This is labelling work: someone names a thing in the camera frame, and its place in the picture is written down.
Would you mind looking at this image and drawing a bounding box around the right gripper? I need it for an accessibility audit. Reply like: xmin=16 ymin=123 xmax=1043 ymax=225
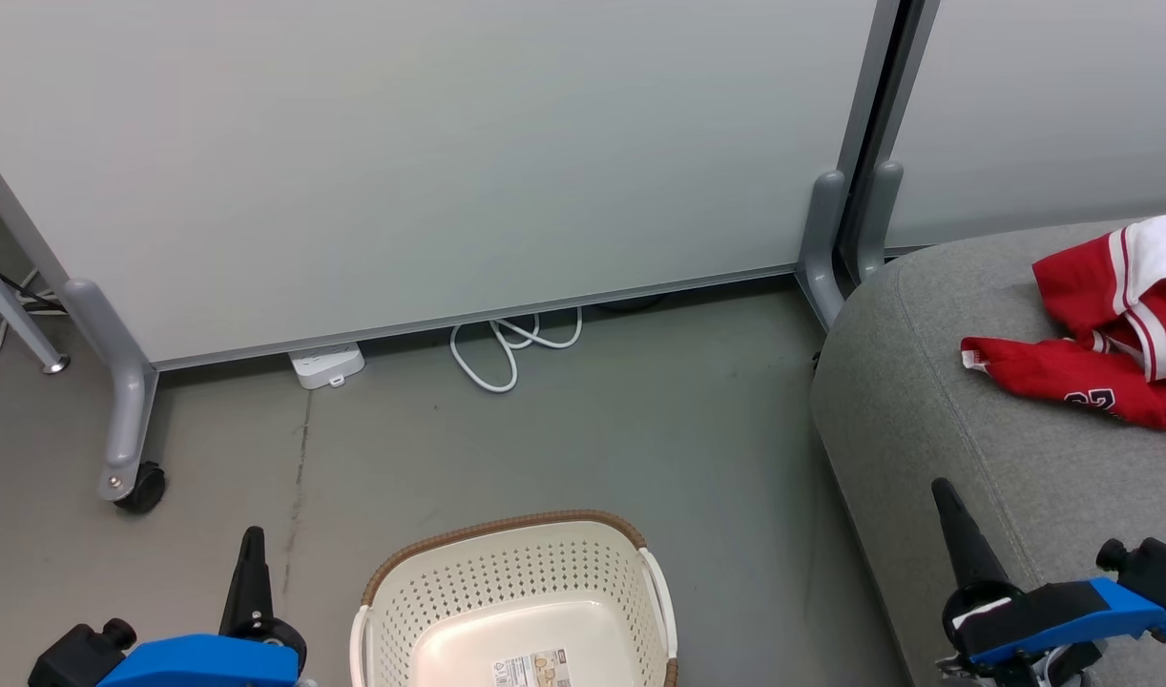
xmin=930 ymin=476 xmax=1166 ymax=669

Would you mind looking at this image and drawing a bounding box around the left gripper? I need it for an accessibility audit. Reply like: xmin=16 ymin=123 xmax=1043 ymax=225
xmin=96 ymin=526 xmax=308 ymax=687

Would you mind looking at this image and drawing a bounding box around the red basketball jersey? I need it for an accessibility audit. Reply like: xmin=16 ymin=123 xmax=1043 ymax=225
xmin=960 ymin=212 xmax=1166 ymax=432

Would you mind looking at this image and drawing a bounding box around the cream laundry basket brown rim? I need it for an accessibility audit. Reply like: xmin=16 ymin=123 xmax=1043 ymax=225
xmin=349 ymin=509 xmax=679 ymax=687

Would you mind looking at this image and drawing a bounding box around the black caster wheel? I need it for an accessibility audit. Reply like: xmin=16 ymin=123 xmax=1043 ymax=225
xmin=115 ymin=462 xmax=167 ymax=514

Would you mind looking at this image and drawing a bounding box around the grey fabric sofa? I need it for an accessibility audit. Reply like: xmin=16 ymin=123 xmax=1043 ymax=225
xmin=810 ymin=219 xmax=1166 ymax=687

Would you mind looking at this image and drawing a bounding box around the white power strip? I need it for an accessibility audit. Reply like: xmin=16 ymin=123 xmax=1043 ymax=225
xmin=289 ymin=343 xmax=365 ymax=390

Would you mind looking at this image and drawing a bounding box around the paper label sticker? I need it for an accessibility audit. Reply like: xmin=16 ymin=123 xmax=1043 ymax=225
xmin=492 ymin=649 xmax=573 ymax=687

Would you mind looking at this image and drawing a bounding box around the grey table leg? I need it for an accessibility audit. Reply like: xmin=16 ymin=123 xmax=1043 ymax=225
xmin=0 ymin=243 xmax=71 ymax=375

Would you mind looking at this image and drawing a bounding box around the wide white partition panel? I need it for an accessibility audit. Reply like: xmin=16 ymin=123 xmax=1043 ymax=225
xmin=0 ymin=0 xmax=880 ymax=371

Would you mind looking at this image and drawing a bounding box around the narrow white partition panel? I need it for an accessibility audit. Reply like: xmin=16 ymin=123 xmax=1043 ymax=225
xmin=884 ymin=0 xmax=1166 ymax=251

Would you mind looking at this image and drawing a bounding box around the grey partition post with caster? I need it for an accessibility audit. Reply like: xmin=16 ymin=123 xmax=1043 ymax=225
xmin=0 ymin=134 xmax=159 ymax=504

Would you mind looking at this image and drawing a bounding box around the white looped cable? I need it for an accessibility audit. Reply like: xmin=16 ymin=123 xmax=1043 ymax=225
xmin=449 ymin=307 xmax=584 ymax=394

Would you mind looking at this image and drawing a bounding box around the grey partition post with foot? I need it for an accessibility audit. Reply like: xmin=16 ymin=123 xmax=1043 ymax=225
xmin=855 ymin=0 xmax=942 ymax=284
xmin=796 ymin=0 xmax=904 ymax=332

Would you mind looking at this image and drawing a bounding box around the black cable bundle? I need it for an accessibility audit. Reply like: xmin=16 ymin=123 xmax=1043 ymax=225
xmin=0 ymin=272 xmax=69 ymax=321

